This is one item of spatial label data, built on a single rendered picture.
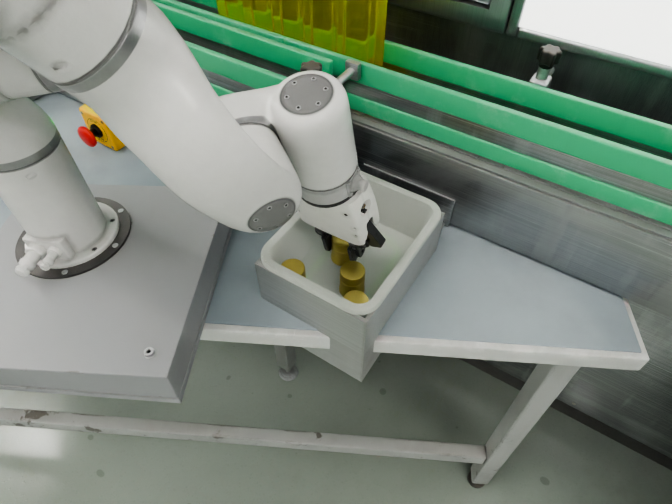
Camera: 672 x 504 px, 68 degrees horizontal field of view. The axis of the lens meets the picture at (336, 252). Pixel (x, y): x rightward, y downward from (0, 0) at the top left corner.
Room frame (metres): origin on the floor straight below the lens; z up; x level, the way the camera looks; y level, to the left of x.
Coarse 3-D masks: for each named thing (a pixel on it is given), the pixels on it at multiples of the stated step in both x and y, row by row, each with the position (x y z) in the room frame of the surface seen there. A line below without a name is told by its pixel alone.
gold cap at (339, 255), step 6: (336, 240) 0.46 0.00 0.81; (342, 240) 0.46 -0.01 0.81; (336, 246) 0.45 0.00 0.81; (342, 246) 0.45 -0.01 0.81; (348, 246) 0.45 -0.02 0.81; (336, 252) 0.45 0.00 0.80; (342, 252) 0.45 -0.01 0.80; (336, 258) 0.45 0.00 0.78; (342, 258) 0.45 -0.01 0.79; (348, 258) 0.45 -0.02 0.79; (336, 264) 0.45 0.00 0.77; (342, 264) 0.45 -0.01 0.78
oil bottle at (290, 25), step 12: (276, 0) 0.76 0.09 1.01; (288, 0) 0.75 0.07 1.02; (300, 0) 0.75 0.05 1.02; (276, 12) 0.77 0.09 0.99; (288, 12) 0.75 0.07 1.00; (300, 12) 0.74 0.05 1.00; (276, 24) 0.77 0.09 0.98; (288, 24) 0.75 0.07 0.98; (300, 24) 0.74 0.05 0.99; (288, 36) 0.75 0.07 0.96; (300, 36) 0.74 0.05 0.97
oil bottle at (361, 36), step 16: (352, 0) 0.69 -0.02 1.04; (368, 0) 0.68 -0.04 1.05; (384, 0) 0.71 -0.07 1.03; (352, 16) 0.69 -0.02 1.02; (368, 16) 0.68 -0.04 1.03; (384, 16) 0.71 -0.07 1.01; (352, 32) 0.69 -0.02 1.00; (368, 32) 0.68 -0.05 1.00; (384, 32) 0.72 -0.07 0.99; (352, 48) 0.69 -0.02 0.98; (368, 48) 0.68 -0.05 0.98
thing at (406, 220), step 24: (384, 192) 0.54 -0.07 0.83; (408, 192) 0.53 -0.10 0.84; (384, 216) 0.54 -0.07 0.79; (408, 216) 0.52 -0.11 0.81; (432, 216) 0.48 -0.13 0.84; (288, 240) 0.45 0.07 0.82; (312, 240) 0.49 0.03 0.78; (408, 240) 0.50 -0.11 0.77; (264, 264) 0.40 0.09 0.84; (312, 264) 0.45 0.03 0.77; (384, 264) 0.45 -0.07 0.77; (408, 264) 0.40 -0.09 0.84; (312, 288) 0.36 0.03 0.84; (336, 288) 0.41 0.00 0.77; (384, 288) 0.36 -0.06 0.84; (360, 312) 0.33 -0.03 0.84
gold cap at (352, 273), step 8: (344, 264) 0.42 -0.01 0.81; (352, 264) 0.42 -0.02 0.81; (360, 264) 0.42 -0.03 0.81; (344, 272) 0.40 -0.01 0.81; (352, 272) 0.40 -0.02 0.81; (360, 272) 0.40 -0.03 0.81; (344, 280) 0.40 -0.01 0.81; (352, 280) 0.39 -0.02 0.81; (360, 280) 0.40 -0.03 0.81; (344, 288) 0.40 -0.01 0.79; (352, 288) 0.39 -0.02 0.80; (360, 288) 0.40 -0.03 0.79
